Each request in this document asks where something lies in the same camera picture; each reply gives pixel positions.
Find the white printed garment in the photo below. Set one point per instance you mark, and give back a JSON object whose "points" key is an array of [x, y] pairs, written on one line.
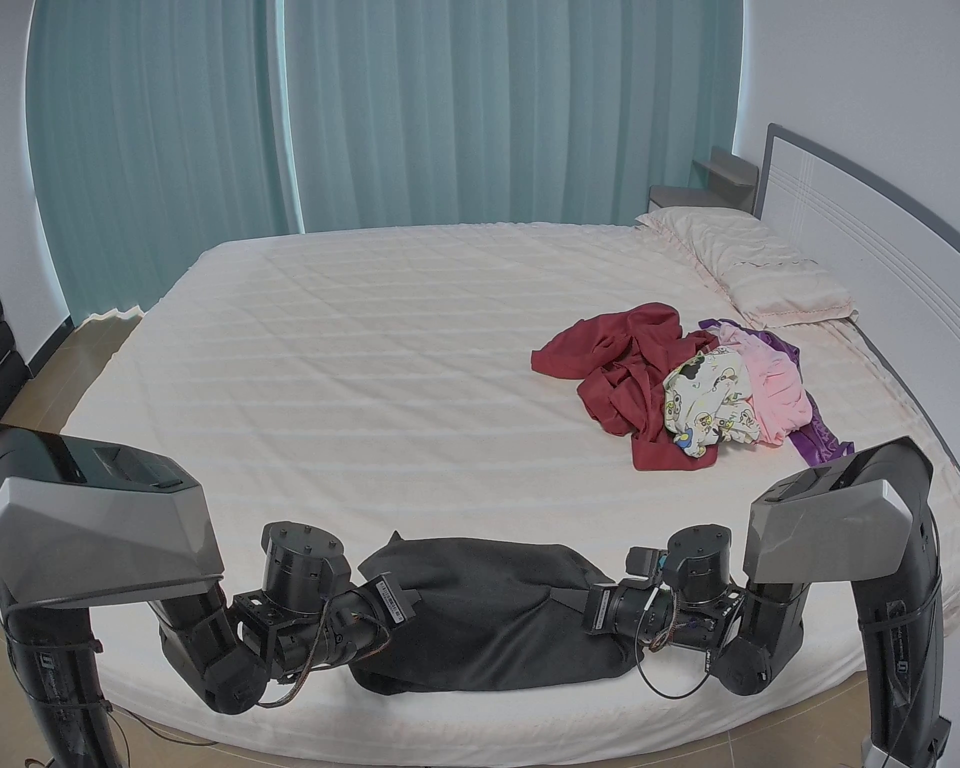
{"points": [[709, 405]]}

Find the black T-shirt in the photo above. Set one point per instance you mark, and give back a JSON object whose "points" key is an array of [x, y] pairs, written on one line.
{"points": [[495, 615]]}

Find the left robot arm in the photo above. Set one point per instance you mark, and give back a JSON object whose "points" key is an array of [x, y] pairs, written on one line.
{"points": [[97, 525]]}

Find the dark red garment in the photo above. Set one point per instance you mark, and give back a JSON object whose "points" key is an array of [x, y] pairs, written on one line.
{"points": [[607, 352]]}

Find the purple garment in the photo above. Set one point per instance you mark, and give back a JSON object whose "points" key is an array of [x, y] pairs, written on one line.
{"points": [[821, 442]]}

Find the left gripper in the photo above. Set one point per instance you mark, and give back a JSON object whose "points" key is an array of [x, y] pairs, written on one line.
{"points": [[386, 607]]}

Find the bed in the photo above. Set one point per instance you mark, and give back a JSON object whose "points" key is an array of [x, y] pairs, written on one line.
{"points": [[412, 337]]}

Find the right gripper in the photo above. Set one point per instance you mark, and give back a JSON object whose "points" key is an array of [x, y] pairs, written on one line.
{"points": [[622, 607]]}

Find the grey bedside table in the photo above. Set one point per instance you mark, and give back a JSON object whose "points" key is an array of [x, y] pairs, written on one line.
{"points": [[701, 191]]}

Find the pink garment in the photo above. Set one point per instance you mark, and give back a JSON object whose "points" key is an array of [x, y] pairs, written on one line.
{"points": [[780, 390]]}

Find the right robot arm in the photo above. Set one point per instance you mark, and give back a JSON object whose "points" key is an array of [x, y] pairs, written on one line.
{"points": [[840, 525]]}

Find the blue-green curtain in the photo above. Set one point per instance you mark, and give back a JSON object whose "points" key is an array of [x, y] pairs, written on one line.
{"points": [[165, 150], [510, 112]]}

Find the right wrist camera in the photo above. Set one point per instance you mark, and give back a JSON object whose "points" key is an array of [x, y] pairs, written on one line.
{"points": [[646, 562]]}

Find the cream pillow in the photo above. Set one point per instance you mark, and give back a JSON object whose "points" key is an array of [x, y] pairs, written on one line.
{"points": [[757, 262]]}

